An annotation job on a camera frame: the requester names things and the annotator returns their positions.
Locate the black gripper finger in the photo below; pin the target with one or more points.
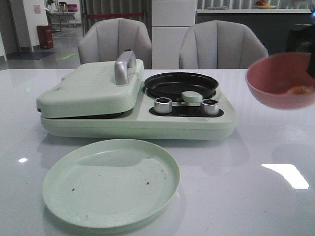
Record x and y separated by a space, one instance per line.
311 66

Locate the cooked orange shrimp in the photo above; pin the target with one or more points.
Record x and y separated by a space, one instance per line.
298 90

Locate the pink bowl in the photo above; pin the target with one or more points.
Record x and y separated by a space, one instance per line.
269 78

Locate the mint green breakfast maker lid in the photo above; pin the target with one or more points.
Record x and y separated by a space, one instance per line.
96 88

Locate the mint green breakfast maker base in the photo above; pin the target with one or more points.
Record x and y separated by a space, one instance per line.
139 123

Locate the fruit plate on counter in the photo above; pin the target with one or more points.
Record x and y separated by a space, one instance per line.
262 4

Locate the right grey upholstered chair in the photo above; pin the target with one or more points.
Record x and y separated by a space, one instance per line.
220 45

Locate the grey upholstered chair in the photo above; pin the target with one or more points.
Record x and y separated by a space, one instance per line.
107 39
220 45

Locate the right silver control knob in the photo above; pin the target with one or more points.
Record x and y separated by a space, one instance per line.
209 107

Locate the silver control knob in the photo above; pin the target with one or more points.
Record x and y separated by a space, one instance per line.
209 107
162 105

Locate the black round frying pan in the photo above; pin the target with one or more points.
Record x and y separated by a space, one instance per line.
172 84

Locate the white refrigerator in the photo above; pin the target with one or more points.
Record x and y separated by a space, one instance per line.
170 22

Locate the left silver control knob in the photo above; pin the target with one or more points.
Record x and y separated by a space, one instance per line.
162 105

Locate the red barrier belt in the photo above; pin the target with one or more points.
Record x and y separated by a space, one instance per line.
120 15

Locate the left grey upholstered chair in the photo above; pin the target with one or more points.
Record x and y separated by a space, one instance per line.
107 39

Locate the mint green round plate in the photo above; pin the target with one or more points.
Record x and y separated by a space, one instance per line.
113 185

